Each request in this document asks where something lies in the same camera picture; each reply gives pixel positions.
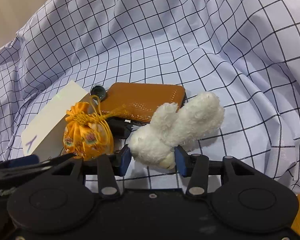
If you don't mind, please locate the white plush toy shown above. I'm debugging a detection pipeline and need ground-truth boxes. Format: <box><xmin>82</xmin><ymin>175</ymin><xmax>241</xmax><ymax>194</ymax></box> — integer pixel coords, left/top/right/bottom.
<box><xmin>128</xmin><ymin>92</ymin><xmax>225</xmax><ymax>170</ymax></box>

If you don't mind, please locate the orange embroidered pouch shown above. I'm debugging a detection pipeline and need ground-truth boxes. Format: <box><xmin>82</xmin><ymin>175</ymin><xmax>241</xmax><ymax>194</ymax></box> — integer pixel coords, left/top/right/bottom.
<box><xmin>63</xmin><ymin>95</ymin><xmax>126</xmax><ymax>161</ymax></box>

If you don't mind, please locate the white vivo phone box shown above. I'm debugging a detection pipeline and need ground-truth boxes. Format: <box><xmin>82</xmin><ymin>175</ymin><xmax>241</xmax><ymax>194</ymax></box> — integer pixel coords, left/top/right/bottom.
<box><xmin>21</xmin><ymin>81</ymin><xmax>89</xmax><ymax>161</ymax></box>

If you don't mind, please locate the black makeup brush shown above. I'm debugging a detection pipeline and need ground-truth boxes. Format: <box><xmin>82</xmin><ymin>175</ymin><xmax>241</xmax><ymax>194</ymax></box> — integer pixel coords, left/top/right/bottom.
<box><xmin>107</xmin><ymin>119</ymin><xmax>133</xmax><ymax>139</ymax></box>

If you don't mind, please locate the brown leather wallet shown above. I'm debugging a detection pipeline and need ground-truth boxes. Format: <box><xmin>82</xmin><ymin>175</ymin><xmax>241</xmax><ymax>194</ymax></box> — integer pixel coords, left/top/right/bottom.
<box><xmin>101</xmin><ymin>82</ymin><xmax>185</xmax><ymax>124</ymax></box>

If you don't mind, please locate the checkered lilac cloth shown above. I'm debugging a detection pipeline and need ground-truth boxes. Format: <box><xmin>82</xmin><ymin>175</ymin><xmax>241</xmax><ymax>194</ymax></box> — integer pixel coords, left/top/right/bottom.
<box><xmin>0</xmin><ymin>0</ymin><xmax>300</xmax><ymax>193</ymax></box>

